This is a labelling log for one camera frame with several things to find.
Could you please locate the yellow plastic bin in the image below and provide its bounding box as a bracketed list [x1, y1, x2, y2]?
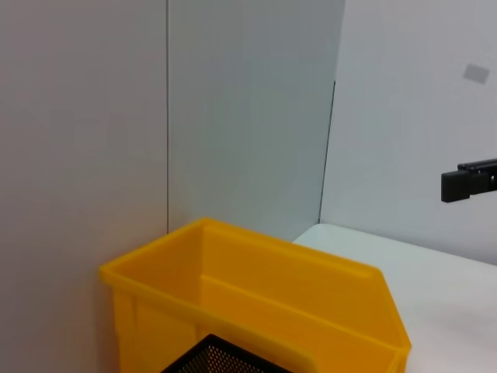
[99, 217, 412, 373]

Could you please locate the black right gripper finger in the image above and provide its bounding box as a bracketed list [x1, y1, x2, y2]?
[440, 158, 497, 204]

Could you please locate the black mesh pen holder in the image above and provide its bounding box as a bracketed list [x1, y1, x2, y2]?
[158, 333, 297, 373]

